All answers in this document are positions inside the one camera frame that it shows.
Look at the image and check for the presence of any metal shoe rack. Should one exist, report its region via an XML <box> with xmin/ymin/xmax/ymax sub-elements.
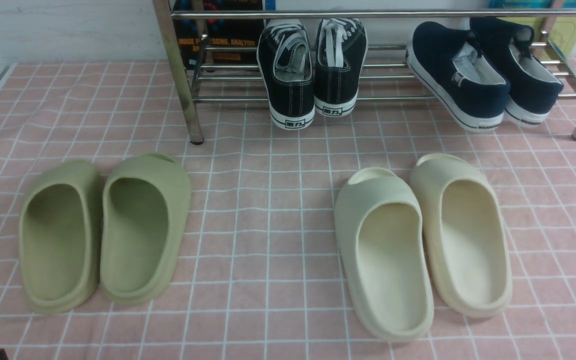
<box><xmin>152</xmin><ymin>0</ymin><xmax>576</xmax><ymax>145</ymax></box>

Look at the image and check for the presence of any dark book behind rack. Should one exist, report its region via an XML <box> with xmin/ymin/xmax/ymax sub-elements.
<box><xmin>173</xmin><ymin>0</ymin><xmax>265</xmax><ymax>70</ymax></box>

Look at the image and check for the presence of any green left slide slipper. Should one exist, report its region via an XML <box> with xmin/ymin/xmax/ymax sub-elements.
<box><xmin>18</xmin><ymin>160</ymin><xmax>104</xmax><ymax>315</ymax></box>

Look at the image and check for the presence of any green slide slipper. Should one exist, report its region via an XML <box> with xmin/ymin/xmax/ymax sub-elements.
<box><xmin>18</xmin><ymin>160</ymin><xmax>104</xmax><ymax>315</ymax></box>
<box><xmin>100</xmin><ymin>152</ymin><xmax>192</xmax><ymax>305</ymax></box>

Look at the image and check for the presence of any green right slide slipper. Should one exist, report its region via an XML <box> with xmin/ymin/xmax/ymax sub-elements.
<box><xmin>100</xmin><ymin>152</ymin><xmax>192</xmax><ymax>305</ymax></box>

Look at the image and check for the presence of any pink checkered tablecloth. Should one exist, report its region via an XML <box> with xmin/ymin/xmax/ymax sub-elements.
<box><xmin>0</xmin><ymin>61</ymin><xmax>576</xmax><ymax>360</ymax></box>

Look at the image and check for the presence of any cream left slide slipper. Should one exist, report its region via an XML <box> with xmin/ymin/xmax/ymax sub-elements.
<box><xmin>334</xmin><ymin>167</ymin><xmax>434</xmax><ymax>343</ymax></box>

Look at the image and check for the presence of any cream slide slipper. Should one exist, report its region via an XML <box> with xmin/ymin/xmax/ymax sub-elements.
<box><xmin>334</xmin><ymin>167</ymin><xmax>434</xmax><ymax>343</ymax></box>
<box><xmin>409</xmin><ymin>153</ymin><xmax>513</xmax><ymax>318</ymax></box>

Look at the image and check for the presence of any black canvas sneaker left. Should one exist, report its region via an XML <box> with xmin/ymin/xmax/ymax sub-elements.
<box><xmin>256</xmin><ymin>19</ymin><xmax>316</xmax><ymax>131</ymax></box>

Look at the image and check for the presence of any black canvas sneaker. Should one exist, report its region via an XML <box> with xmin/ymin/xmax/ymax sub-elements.
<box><xmin>314</xmin><ymin>18</ymin><xmax>368</xmax><ymax>117</ymax></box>
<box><xmin>256</xmin><ymin>19</ymin><xmax>316</xmax><ymax>131</ymax></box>

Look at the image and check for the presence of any black canvas sneaker right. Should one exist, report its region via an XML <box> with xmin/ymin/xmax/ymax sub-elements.
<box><xmin>314</xmin><ymin>18</ymin><xmax>368</xmax><ymax>117</ymax></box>

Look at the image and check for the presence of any cream right slide slipper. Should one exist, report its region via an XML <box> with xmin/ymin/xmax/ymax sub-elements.
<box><xmin>409</xmin><ymin>153</ymin><xmax>513</xmax><ymax>318</ymax></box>

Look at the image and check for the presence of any navy slip-on shoe left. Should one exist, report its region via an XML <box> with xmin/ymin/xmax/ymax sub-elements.
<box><xmin>406</xmin><ymin>21</ymin><xmax>511</xmax><ymax>132</ymax></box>

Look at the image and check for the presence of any navy slip-on shoe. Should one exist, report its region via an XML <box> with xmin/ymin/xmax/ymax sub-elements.
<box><xmin>406</xmin><ymin>21</ymin><xmax>511</xmax><ymax>132</ymax></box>
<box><xmin>464</xmin><ymin>16</ymin><xmax>563</xmax><ymax>128</ymax></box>

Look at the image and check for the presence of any navy slip-on shoe right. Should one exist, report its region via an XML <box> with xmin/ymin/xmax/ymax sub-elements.
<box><xmin>464</xmin><ymin>16</ymin><xmax>563</xmax><ymax>128</ymax></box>

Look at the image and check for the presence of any yellow green box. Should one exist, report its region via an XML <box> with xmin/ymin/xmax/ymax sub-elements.
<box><xmin>502</xmin><ymin>17</ymin><xmax>576</xmax><ymax>57</ymax></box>

